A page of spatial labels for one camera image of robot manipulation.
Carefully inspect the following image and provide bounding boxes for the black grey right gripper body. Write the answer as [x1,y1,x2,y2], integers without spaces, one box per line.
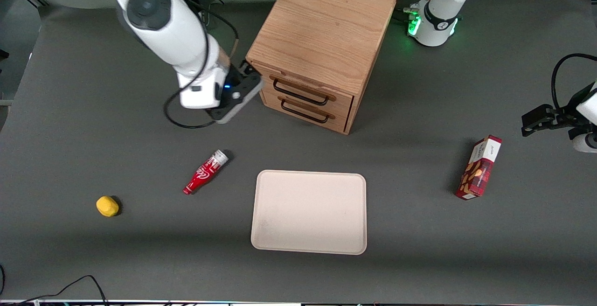
[207,65,263,125]

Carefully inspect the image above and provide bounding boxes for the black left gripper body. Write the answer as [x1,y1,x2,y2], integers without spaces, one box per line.
[553,86,589,132]

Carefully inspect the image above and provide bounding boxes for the wooden drawer with black handle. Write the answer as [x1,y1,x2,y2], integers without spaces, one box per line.
[256,63,355,117]
[259,89,353,134]

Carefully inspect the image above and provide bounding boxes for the oak wooden drawer cabinet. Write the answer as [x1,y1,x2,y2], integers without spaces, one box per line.
[246,0,397,135]

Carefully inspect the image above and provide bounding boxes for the red snack box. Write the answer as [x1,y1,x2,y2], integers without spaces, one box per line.
[455,135,503,200]

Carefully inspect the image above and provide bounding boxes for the red cola bottle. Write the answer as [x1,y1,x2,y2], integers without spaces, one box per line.
[183,150,230,196]

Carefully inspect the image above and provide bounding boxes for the beige rectangular tray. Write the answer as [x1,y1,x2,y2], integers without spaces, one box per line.
[251,170,368,256]

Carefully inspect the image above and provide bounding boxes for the yellow lemon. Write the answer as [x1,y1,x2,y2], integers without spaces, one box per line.
[96,196,120,217]

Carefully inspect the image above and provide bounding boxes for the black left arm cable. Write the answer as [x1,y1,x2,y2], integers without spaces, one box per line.
[551,53,597,111]

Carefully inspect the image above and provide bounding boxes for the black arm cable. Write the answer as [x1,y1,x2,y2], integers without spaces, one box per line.
[551,53,597,111]
[163,0,241,130]

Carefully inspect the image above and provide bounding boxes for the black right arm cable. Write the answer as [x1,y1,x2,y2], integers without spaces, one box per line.
[163,0,241,130]

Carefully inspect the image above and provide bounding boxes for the black left base cables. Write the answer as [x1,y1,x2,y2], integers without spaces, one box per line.
[396,0,437,23]

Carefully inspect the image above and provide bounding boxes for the black floor cable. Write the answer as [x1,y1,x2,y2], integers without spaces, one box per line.
[0,265,109,306]

